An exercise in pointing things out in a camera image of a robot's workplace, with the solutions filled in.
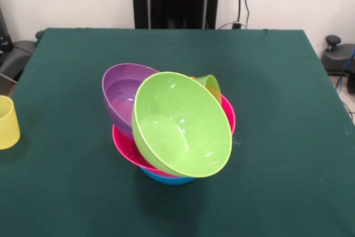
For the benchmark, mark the pink plastic bowl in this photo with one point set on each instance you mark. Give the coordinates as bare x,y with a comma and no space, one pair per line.
124,145

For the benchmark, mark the large blue plastic bowl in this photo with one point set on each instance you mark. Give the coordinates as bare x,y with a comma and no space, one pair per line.
172,181

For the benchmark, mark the black wheeled base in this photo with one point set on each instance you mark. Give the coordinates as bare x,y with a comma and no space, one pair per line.
337,56

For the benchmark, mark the dark green tablecloth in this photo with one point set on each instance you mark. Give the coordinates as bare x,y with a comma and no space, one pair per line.
249,178

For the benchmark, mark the black equipment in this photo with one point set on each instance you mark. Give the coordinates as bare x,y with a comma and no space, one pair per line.
11,56

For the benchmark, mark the yellow plastic cup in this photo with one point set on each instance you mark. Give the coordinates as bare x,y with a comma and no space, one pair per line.
8,126

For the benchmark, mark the green plastic cup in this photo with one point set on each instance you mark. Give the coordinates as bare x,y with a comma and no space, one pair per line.
212,84

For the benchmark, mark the purple plastic bowl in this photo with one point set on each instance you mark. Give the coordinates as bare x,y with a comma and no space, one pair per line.
119,92

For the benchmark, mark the green plastic bowl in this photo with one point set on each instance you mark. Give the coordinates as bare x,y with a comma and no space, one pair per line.
180,131

